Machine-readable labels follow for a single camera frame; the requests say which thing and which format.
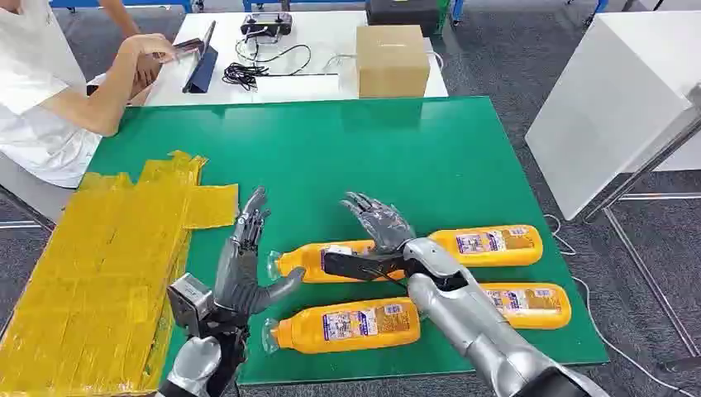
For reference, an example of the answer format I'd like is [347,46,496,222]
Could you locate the black case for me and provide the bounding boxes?
[365,0,442,30]

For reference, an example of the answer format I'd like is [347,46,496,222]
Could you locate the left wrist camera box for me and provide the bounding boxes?
[166,272,216,337]

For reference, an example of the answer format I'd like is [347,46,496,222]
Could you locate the person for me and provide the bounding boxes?
[0,0,179,189]

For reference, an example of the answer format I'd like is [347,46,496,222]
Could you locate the yellow taped sheet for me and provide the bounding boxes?
[0,150,241,397]

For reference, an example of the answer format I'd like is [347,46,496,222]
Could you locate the blue metal frame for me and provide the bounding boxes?
[49,0,193,13]

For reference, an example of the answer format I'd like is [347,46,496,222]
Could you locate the dark phone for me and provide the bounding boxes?
[153,36,205,62]

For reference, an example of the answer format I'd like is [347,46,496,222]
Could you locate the white board table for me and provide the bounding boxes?
[524,11,701,222]

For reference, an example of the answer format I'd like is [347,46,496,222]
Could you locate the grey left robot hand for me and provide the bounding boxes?
[213,186,307,327]

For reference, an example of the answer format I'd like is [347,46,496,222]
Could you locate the person's left hand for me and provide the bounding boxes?
[130,53,165,101]

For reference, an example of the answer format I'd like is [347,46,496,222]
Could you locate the white cable on table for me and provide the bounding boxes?
[322,50,446,75]

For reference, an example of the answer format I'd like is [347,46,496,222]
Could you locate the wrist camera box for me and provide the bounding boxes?
[322,245,409,284]
[166,272,216,337]

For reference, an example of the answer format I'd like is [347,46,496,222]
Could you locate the metal stand frame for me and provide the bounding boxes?
[583,82,701,360]

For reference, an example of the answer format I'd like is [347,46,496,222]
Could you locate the person's right hand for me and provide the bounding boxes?
[121,32,179,64]

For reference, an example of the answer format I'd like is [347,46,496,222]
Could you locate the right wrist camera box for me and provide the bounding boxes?
[322,245,409,284]

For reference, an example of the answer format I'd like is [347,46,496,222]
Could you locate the green table mat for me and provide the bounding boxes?
[87,96,610,386]

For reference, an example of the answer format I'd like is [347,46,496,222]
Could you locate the white floor cable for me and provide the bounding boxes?
[543,213,683,397]

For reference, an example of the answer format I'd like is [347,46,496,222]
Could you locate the black coiled cable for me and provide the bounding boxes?
[222,42,313,92]

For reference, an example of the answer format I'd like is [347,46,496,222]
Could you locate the orange detergent bottle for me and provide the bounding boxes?
[480,282,573,331]
[267,239,408,285]
[428,224,544,269]
[261,297,422,356]

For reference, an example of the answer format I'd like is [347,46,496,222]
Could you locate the brown cardboard box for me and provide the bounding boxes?
[355,24,432,100]

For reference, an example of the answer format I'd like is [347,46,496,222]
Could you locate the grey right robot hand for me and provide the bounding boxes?
[339,191,417,256]

